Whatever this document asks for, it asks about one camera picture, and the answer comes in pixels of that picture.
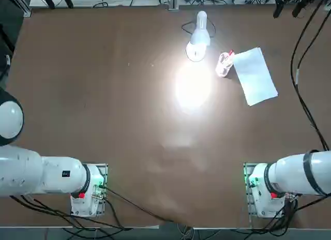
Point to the aluminium post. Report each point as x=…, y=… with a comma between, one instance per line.
x=173, y=0

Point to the clear plastic cup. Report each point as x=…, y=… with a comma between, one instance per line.
x=223, y=66

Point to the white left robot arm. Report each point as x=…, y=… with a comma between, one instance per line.
x=51, y=175

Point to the black stand legs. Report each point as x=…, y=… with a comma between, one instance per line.
x=51, y=0

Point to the white gooseneck desk lamp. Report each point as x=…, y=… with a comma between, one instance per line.
x=200, y=35

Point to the red capped pen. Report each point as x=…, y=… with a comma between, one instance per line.
x=231, y=52

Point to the white paper sheets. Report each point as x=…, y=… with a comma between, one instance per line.
x=254, y=74

